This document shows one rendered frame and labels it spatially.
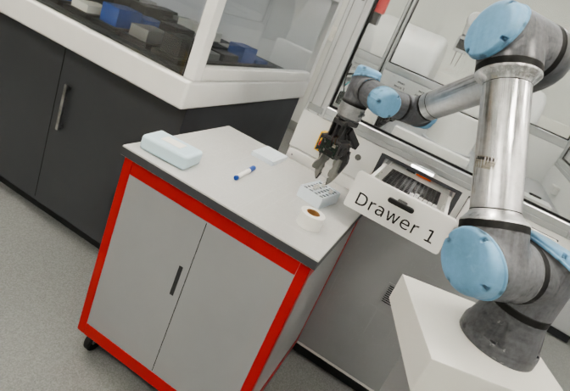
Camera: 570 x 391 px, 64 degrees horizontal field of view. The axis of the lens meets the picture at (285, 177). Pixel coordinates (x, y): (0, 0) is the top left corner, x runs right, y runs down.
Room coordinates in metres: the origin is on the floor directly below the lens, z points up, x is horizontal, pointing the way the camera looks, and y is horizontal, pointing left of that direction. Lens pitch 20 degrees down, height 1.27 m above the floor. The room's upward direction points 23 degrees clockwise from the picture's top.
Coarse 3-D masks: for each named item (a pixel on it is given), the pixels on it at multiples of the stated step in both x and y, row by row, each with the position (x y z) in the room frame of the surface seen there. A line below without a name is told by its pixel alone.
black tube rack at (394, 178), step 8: (392, 176) 1.41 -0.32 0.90; (400, 176) 1.45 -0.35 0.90; (408, 176) 1.49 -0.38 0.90; (392, 184) 1.32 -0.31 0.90; (400, 184) 1.37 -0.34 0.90; (408, 184) 1.40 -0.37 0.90; (416, 184) 1.45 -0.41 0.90; (408, 192) 1.32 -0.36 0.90; (416, 192) 1.35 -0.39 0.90; (424, 192) 1.39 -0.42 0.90; (432, 192) 1.43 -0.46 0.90; (432, 200) 1.34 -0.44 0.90
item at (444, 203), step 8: (384, 168) 1.53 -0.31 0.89; (392, 168) 1.54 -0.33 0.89; (376, 176) 1.40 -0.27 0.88; (384, 176) 1.55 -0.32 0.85; (424, 184) 1.51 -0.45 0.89; (440, 192) 1.49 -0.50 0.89; (440, 200) 1.49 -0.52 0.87; (448, 200) 1.43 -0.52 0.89; (440, 208) 1.49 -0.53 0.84; (448, 208) 1.35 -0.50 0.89
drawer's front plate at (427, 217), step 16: (368, 176) 1.21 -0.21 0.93; (352, 192) 1.22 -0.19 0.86; (368, 192) 1.21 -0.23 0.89; (384, 192) 1.20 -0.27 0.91; (400, 192) 1.19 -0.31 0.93; (352, 208) 1.21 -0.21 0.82; (384, 208) 1.19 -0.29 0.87; (416, 208) 1.17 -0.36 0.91; (432, 208) 1.16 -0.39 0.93; (384, 224) 1.18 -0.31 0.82; (416, 224) 1.16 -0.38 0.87; (432, 224) 1.15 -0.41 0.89; (448, 224) 1.14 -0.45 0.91; (416, 240) 1.16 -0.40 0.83; (432, 240) 1.15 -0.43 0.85
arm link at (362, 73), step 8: (360, 64) 1.31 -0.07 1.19; (360, 72) 1.28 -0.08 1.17; (368, 72) 1.28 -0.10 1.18; (376, 72) 1.28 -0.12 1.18; (352, 80) 1.30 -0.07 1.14; (360, 80) 1.27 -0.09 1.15; (352, 88) 1.28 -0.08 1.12; (344, 96) 1.30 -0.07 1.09; (352, 96) 1.28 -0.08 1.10; (352, 104) 1.28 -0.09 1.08; (360, 104) 1.28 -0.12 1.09
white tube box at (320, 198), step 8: (304, 184) 1.30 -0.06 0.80; (312, 184) 1.34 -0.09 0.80; (320, 184) 1.37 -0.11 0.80; (304, 192) 1.28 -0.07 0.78; (312, 192) 1.27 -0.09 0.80; (320, 192) 1.30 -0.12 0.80; (336, 192) 1.36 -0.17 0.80; (312, 200) 1.26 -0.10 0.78; (320, 200) 1.25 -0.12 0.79; (328, 200) 1.30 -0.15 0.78; (336, 200) 1.35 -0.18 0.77; (320, 208) 1.26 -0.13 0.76
